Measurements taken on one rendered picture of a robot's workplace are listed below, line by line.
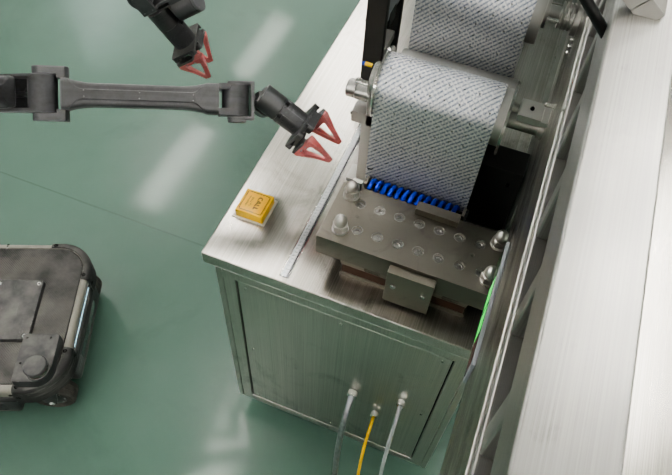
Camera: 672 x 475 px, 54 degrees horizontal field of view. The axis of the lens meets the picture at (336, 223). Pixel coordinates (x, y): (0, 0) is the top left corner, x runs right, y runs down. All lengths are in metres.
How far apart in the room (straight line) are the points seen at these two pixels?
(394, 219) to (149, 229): 1.49
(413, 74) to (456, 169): 0.22
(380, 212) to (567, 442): 0.94
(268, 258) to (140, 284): 1.15
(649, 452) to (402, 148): 0.79
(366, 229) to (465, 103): 0.33
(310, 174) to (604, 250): 1.08
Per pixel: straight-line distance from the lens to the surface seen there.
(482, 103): 1.28
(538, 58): 2.09
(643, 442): 0.83
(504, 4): 1.42
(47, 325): 2.30
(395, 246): 1.37
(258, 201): 1.56
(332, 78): 1.89
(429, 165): 1.39
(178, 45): 1.64
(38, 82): 1.44
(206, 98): 1.40
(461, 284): 1.34
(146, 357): 2.43
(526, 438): 0.55
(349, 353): 1.63
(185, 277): 2.56
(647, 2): 0.94
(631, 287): 0.64
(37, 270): 2.42
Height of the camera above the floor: 2.15
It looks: 54 degrees down
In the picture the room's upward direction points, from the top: 4 degrees clockwise
